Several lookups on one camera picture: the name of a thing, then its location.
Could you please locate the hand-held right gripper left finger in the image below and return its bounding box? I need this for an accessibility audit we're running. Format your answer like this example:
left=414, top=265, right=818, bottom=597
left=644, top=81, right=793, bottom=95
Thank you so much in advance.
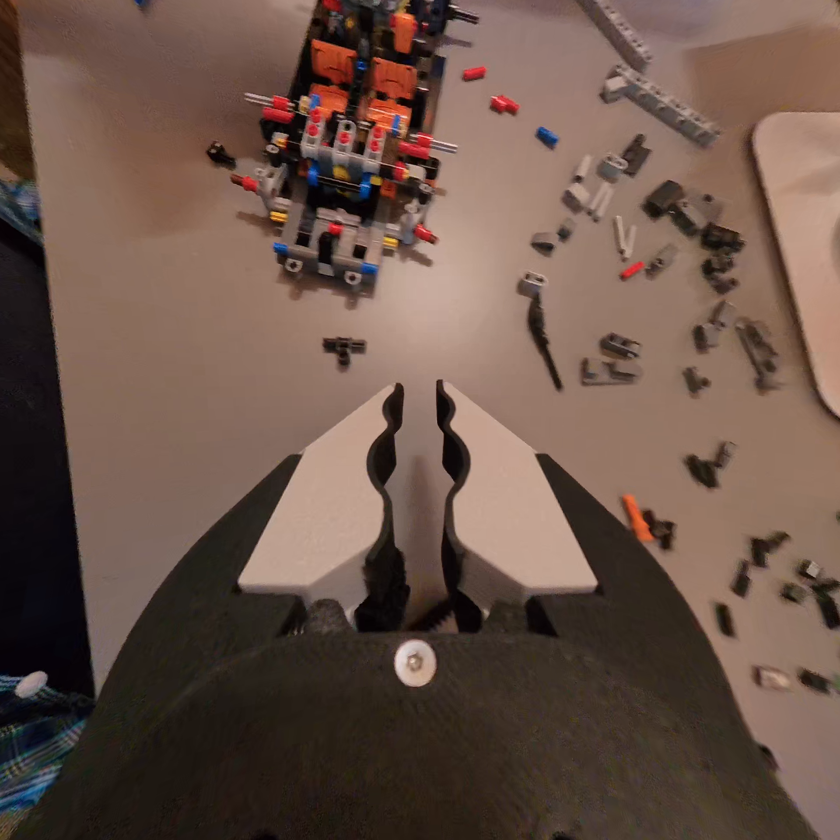
left=238, top=382, right=412, bottom=632

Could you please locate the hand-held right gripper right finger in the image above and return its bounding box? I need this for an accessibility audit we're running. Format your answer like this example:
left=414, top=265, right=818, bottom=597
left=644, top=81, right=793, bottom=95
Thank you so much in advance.
left=435, top=378, right=599, bottom=632

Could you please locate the lego car chassis model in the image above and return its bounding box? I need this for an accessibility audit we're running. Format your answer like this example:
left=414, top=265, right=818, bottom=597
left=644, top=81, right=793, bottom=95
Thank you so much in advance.
left=230, top=0, right=481, bottom=309

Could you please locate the black lego cross connector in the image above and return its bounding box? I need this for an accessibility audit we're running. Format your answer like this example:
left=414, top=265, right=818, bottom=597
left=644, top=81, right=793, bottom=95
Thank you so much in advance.
left=322, top=336, right=367, bottom=368

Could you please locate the black curved lego blade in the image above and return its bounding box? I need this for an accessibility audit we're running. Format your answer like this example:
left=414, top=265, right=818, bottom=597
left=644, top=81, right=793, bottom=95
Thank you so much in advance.
left=525, top=292, right=565, bottom=392

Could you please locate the scatter of loose lego pieces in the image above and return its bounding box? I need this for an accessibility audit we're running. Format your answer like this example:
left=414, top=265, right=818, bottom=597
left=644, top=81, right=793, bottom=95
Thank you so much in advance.
left=518, top=134, right=840, bottom=700

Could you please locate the long grey lego beam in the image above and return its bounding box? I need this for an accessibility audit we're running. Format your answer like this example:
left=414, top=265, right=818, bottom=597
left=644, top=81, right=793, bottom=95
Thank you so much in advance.
left=602, top=64, right=723, bottom=148
left=577, top=0, right=654, bottom=72

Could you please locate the plaid shirt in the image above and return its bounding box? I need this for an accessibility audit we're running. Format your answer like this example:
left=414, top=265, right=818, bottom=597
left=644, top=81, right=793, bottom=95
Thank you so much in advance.
left=0, top=176, right=96, bottom=840

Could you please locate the white book stand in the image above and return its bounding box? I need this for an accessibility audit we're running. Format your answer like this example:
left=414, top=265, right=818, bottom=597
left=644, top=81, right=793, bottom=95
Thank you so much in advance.
left=751, top=112, right=840, bottom=421

